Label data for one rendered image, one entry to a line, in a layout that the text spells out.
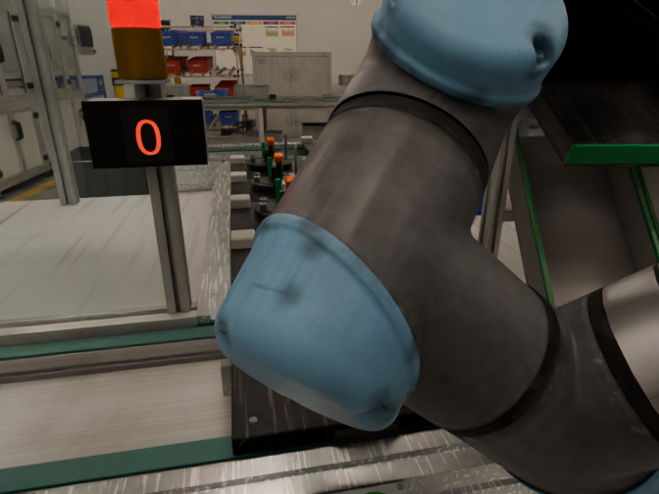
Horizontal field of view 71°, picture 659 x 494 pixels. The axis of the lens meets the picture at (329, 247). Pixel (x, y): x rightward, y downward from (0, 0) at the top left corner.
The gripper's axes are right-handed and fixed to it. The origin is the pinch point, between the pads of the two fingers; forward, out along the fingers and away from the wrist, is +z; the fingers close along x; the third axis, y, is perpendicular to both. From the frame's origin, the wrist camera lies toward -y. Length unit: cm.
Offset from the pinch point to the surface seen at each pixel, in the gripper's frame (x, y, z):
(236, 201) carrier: -11, -33, 47
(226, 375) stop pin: -12.8, 9.5, 7.5
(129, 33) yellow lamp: -19.4, -22.6, -9.7
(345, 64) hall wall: 239, -724, 730
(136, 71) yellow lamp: -19.2, -20.1, -7.3
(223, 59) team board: -25, -759, 751
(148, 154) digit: -19.3, -13.9, -1.5
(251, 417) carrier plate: -10.2, 14.5, 0.1
